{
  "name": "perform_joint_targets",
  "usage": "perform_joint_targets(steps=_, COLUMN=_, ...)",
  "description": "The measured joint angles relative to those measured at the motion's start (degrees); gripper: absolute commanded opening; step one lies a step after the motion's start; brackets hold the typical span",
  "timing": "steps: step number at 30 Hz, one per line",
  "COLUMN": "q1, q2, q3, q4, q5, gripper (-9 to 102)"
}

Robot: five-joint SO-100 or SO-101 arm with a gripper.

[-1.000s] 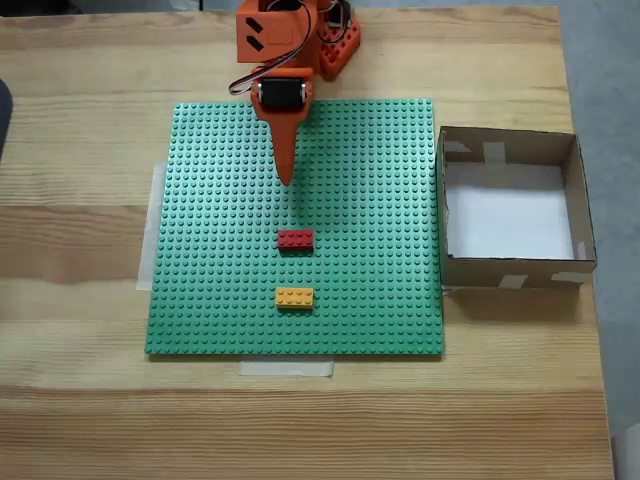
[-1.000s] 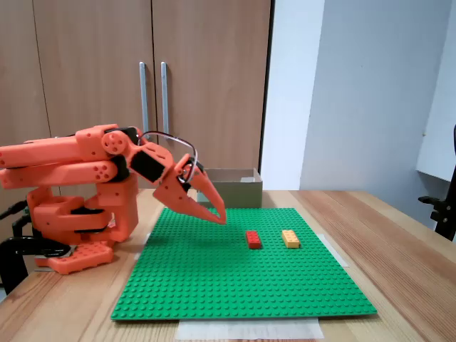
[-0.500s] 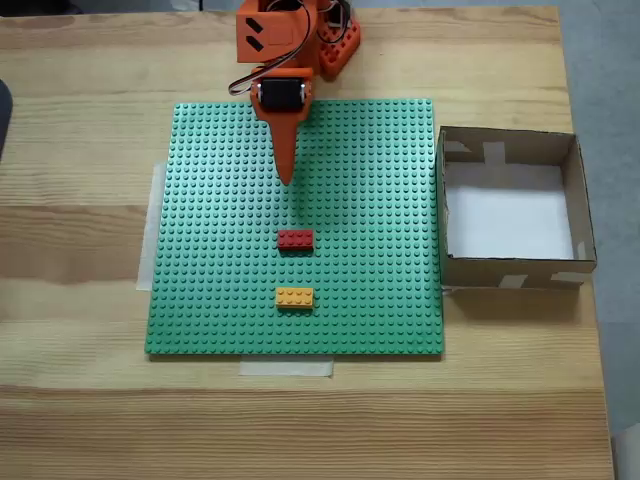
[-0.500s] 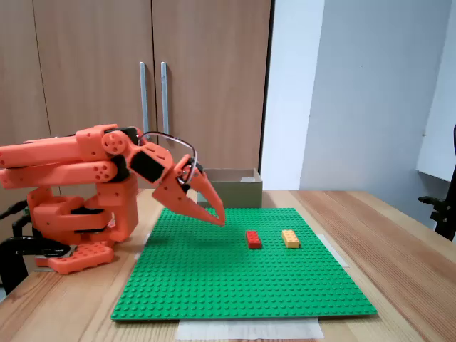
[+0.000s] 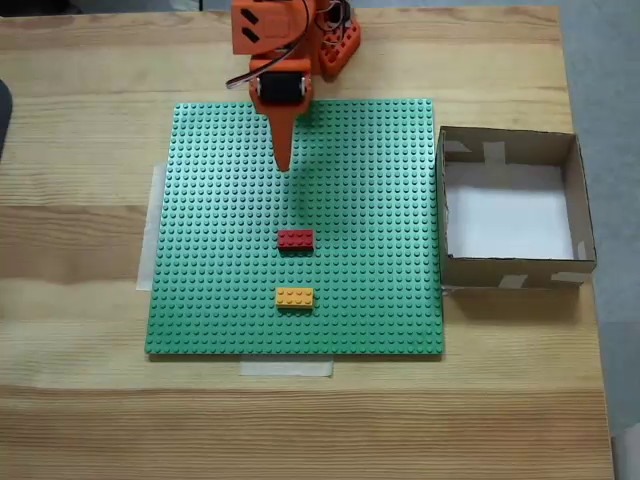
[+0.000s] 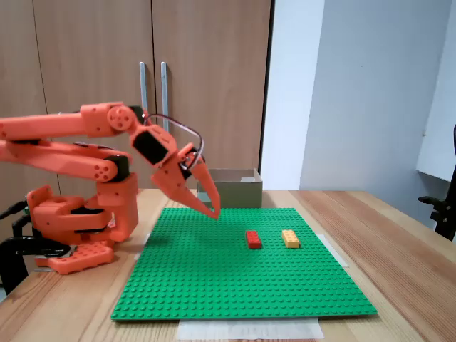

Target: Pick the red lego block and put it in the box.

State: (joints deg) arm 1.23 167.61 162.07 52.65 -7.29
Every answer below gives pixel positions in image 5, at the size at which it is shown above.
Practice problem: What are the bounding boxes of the red lego block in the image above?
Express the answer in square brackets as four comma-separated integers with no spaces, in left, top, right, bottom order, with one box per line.
[277,229,316,253]

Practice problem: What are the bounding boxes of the green lego baseplate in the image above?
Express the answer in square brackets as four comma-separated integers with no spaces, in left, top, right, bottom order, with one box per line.
[143,98,446,357]

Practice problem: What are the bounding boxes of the yellow lego block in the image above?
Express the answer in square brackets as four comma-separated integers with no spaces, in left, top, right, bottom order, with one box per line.
[274,287,316,311]

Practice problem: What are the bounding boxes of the open cardboard box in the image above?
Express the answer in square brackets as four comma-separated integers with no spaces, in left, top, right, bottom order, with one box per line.
[435,125,599,291]

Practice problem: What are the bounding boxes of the masking tape strip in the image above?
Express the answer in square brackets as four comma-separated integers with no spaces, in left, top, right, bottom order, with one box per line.
[239,355,335,379]
[135,162,169,293]

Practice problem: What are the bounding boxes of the black rounded object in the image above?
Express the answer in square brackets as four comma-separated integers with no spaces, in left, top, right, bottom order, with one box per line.
[0,78,14,164]

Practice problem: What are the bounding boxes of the gripper servo cable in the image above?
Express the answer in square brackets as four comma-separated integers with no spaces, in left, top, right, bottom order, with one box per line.
[224,0,309,92]

